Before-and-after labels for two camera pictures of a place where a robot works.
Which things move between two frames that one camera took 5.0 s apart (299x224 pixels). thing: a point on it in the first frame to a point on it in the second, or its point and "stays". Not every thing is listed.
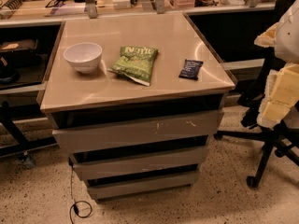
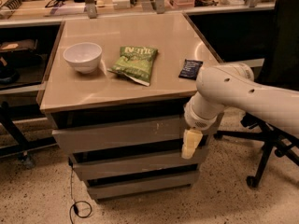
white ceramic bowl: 84,57 stays
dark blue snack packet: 191,69 stays
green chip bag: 135,63 stays
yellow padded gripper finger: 281,93 to 191,141
